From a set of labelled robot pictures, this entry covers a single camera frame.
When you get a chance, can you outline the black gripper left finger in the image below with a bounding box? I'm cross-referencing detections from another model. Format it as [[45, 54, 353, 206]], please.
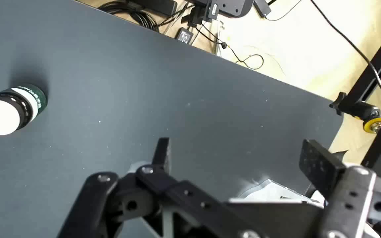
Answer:
[[57, 136, 262, 238]]

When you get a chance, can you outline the long black cable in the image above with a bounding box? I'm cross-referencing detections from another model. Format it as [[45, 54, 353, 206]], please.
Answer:
[[308, 0, 381, 106]]

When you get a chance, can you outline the small black power adapter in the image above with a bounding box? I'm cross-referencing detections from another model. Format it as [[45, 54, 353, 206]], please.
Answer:
[[175, 26, 195, 45]]

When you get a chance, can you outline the thin black looped cable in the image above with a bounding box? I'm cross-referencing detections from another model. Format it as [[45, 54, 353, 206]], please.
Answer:
[[195, 24, 266, 71]]

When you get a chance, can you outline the black electronics box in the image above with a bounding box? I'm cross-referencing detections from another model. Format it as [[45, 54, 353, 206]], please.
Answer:
[[189, 0, 254, 21]]

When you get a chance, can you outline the yellow caster wheel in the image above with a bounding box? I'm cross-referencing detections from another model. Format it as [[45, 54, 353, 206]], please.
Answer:
[[361, 115, 381, 135]]

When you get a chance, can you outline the dark green supplement bottle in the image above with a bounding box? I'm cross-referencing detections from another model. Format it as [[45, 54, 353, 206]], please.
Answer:
[[0, 83, 49, 137]]

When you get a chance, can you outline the black cable bundle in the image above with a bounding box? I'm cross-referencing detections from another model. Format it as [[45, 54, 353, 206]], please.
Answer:
[[97, 0, 179, 32]]

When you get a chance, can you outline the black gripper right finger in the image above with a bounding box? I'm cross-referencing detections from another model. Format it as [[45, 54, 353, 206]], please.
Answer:
[[298, 139, 379, 238]]

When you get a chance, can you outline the black foam table mat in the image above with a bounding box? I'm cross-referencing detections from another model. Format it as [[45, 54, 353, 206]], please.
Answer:
[[0, 0, 347, 238]]

